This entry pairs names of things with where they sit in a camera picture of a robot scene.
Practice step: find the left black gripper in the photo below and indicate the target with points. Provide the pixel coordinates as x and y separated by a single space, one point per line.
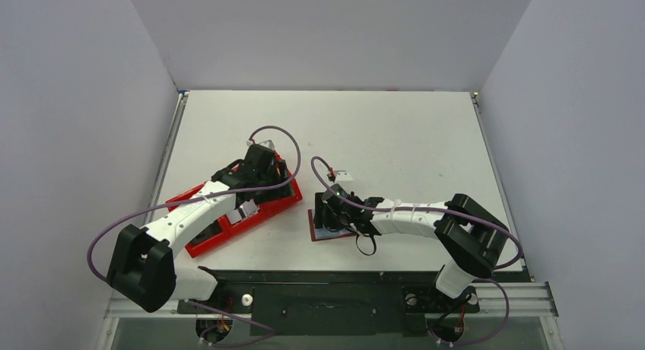
274 171

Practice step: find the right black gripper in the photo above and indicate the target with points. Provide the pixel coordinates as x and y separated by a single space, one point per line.
328 216

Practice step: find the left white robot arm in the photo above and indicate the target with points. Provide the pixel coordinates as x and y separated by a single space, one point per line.
143 266

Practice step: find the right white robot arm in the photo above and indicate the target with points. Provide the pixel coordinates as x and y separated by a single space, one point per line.
473 238

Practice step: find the silver credit card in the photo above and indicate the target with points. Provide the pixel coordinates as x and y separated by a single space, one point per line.
244 211

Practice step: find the black credit card in tray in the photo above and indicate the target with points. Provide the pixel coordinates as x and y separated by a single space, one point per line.
211 231

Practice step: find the red plastic tray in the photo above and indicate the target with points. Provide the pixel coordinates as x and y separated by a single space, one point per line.
270 204

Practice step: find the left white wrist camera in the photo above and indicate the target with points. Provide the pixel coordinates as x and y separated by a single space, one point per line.
267 144

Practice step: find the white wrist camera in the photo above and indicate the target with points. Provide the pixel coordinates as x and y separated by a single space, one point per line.
337 176
267 144

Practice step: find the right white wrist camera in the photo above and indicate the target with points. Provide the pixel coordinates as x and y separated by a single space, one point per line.
337 176

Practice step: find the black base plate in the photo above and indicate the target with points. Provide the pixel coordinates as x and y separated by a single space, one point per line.
317 303

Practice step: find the aluminium frame rail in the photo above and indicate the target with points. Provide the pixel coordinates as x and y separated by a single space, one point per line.
521 316

